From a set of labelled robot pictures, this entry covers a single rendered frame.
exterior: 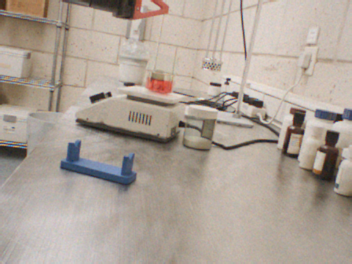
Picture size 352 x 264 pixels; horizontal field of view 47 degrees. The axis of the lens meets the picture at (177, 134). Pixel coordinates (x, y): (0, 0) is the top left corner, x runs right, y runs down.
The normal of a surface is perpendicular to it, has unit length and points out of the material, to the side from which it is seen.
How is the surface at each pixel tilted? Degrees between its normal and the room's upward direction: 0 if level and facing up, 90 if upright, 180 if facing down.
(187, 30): 90
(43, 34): 90
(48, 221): 0
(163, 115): 90
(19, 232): 0
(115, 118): 90
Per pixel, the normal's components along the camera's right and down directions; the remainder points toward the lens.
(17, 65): 0.04, 0.25
